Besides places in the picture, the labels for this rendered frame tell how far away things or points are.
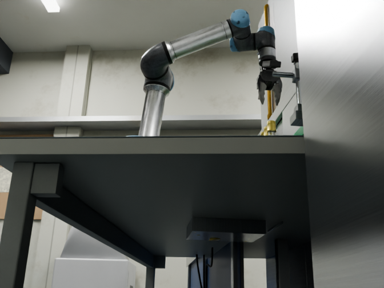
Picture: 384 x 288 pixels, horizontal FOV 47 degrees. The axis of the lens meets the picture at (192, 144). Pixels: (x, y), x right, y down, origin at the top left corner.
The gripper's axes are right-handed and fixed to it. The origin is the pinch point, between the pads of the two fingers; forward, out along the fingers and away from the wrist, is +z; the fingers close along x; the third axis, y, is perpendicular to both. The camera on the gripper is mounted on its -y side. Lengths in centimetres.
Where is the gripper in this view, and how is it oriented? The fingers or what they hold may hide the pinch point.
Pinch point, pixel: (270, 100)
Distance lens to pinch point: 182.3
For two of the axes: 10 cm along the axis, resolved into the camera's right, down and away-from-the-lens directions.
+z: -0.3, 9.3, -3.5
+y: -1.1, 3.5, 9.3
